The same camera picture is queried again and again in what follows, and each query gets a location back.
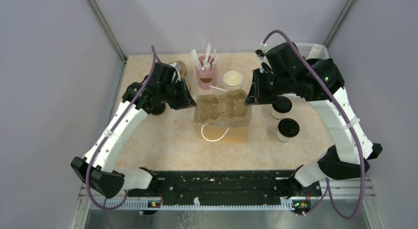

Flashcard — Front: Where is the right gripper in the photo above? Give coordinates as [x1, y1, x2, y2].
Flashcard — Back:
[244, 68, 293, 105]

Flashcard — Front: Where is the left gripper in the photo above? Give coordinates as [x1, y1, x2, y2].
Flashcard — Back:
[161, 77, 197, 110]

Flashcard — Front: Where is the single brown pulp cup carrier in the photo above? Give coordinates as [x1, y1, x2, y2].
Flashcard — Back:
[193, 89, 252, 127]

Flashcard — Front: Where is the black plastic cup lid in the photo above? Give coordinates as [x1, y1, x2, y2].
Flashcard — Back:
[272, 96, 293, 113]

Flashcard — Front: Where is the white paper coffee cup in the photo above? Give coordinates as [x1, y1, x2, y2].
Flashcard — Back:
[271, 109, 289, 121]

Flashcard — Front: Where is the brown paper takeout bag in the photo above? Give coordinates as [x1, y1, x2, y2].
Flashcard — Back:
[192, 89, 252, 143]

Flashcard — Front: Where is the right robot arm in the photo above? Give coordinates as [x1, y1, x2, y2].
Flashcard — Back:
[245, 42, 383, 196]

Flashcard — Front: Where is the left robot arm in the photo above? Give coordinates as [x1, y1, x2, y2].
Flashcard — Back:
[70, 61, 196, 198]

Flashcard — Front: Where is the stack of black lids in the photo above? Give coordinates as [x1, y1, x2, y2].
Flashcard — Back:
[151, 103, 166, 116]

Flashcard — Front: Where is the stack of white paper cups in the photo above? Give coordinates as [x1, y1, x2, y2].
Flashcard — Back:
[223, 70, 243, 91]

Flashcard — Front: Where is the pink straw holder cup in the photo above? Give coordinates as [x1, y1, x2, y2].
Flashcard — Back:
[195, 65, 218, 90]

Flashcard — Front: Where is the white plastic basket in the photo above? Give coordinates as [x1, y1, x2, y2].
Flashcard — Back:
[295, 42, 330, 60]

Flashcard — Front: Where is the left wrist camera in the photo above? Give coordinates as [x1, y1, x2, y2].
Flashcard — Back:
[170, 61, 182, 83]

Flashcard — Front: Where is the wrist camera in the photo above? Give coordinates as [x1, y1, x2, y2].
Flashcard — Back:
[255, 41, 270, 66]
[170, 61, 182, 83]

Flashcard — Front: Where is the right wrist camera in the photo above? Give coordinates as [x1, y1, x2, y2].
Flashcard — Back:
[255, 41, 270, 66]

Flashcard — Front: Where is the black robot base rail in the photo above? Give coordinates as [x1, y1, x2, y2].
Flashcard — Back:
[128, 170, 322, 212]

